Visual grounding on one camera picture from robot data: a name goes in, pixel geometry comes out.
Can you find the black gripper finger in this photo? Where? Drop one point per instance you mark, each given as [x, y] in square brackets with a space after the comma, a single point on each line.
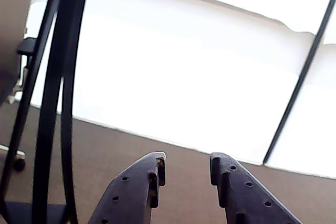
[244, 197]
[128, 195]

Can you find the dark blue flat block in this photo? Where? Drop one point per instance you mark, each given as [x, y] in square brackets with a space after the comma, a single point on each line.
[21, 212]

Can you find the grey office chair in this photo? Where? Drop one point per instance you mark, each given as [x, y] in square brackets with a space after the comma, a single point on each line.
[26, 47]

